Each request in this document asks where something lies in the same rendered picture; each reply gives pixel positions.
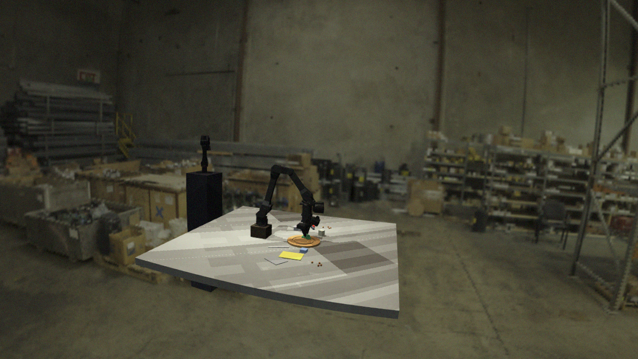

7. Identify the tan round board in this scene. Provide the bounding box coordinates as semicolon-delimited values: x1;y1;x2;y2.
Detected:
287;235;320;248

